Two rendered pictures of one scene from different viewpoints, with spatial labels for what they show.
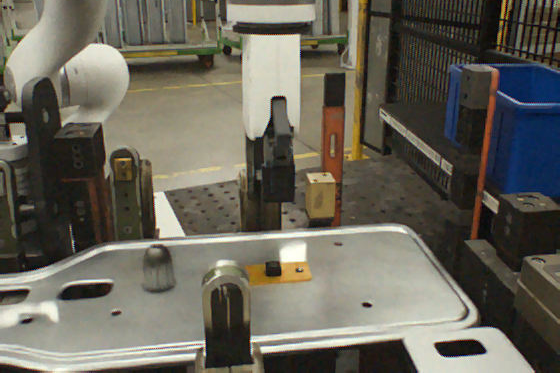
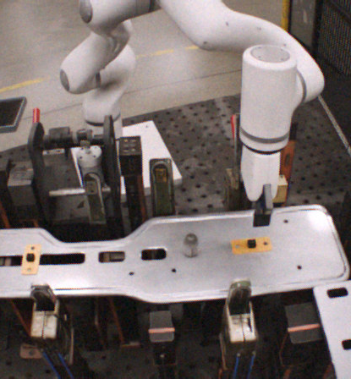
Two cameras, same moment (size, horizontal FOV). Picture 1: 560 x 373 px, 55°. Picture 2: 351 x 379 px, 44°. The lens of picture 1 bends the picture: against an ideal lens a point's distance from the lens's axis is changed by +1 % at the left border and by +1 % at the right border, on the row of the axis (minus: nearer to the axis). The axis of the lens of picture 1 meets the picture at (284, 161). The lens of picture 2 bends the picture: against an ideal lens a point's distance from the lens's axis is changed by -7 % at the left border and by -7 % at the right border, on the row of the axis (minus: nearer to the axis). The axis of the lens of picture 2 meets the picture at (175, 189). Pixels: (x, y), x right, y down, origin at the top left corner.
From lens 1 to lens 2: 0.44 m
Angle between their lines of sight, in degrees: 23
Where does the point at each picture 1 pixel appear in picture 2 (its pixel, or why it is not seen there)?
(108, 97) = (123, 79)
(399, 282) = (315, 251)
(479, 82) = not seen: outside the picture
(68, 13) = (107, 48)
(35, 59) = (82, 68)
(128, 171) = (164, 177)
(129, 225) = (164, 204)
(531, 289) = not seen: outside the picture
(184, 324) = (209, 279)
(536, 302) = not seen: outside the picture
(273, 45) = (266, 162)
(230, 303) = (243, 293)
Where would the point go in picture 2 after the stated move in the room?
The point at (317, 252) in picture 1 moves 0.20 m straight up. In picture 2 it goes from (274, 228) to (286, 156)
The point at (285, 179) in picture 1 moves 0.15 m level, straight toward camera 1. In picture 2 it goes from (266, 218) to (271, 287)
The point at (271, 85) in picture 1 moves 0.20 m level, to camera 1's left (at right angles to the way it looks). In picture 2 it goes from (264, 179) to (144, 176)
